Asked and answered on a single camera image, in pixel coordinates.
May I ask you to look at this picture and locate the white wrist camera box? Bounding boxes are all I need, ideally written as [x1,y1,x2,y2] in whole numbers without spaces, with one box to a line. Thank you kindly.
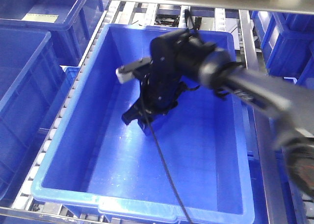
[115,57,152,84]

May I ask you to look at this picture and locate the blue plastic bin left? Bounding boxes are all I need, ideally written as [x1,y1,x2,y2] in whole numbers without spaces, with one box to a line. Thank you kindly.
[0,27,65,200]

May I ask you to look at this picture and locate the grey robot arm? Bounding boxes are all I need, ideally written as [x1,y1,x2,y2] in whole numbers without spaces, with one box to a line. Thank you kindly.
[116,29,314,197]

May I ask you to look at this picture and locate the blue plastic block part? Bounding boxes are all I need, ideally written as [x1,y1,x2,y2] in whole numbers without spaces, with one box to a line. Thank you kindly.
[137,114,169,135]

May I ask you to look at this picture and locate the stainless steel shelf rack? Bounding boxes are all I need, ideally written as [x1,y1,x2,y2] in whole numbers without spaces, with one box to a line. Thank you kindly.
[0,0,314,224]

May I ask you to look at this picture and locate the blue plastic bin centre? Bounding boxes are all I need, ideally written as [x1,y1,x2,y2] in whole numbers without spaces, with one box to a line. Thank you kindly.
[31,24,255,224]

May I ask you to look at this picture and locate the black camera cable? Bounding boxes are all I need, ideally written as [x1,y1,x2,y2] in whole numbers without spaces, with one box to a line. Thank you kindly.
[141,76,194,224]

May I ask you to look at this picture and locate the blue plastic bin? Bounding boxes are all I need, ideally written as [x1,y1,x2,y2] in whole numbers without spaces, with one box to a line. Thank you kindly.
[251,11,314,78]
[31,24,255,224]
[0,27,65,200]

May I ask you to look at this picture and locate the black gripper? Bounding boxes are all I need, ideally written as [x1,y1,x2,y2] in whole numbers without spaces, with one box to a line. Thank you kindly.
[122,29,216,125]

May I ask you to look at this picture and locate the blue plastic bin right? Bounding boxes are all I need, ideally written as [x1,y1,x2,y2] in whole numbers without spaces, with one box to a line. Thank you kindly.
[251,11,314,78]

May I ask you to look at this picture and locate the blue bin far left back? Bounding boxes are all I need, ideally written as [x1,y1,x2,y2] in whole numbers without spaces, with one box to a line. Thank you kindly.
[0,0,108,66]

